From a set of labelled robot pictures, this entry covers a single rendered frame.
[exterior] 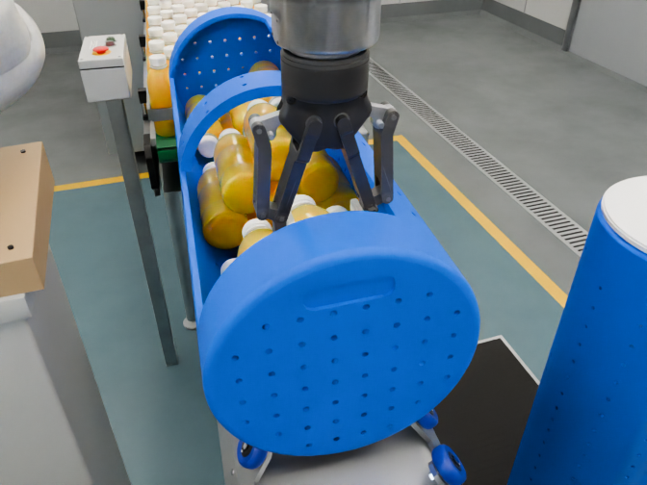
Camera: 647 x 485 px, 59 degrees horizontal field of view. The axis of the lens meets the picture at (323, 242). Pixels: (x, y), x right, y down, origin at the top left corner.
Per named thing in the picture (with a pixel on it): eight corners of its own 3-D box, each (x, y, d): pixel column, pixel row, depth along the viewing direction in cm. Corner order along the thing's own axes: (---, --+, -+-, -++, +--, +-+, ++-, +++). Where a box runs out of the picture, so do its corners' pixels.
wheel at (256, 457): (259, 449, 61) (274, 453, 62) (252, 416, 65) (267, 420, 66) (236, 474, 63) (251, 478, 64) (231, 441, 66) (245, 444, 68)
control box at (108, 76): (88, 103, 137) (76, 60, 131) (93, 74, 152) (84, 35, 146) (131, 99, 139) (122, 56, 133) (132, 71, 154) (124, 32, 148)
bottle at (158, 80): (176, 140, 144) (165, 66, 133) (150, 138, 145) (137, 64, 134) (188, 129, 149) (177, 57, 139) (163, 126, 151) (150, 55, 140)
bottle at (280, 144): (309, 177, 83) (284, 126, 98) (300, 134, 79) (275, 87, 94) (261, 191, 82) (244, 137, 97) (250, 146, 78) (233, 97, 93)
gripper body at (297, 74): (360, 28, 52) (356, 124, 57) (267, 35, 50) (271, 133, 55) (388, 54, 46) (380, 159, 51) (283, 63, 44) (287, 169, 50)
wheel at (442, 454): (440, 481, 60) (456, 471, 59) (424, 445, 63) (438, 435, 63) (460, 494, 62) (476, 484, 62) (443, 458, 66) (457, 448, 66)
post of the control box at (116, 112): (166, 366, 202) (102, 89, 144) (166, 358, 205) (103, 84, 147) (177, 364, 202) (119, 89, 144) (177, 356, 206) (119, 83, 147)
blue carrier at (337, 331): (223, 484, 63) (178, 283, 46) (181, 142, 132) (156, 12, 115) (466, 425, 68) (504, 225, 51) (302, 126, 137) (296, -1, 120)
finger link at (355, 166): (322, 105, 53) (336, 98, 53) (357, 197, 60) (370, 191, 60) (333, 122, 50) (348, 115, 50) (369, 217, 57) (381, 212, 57)
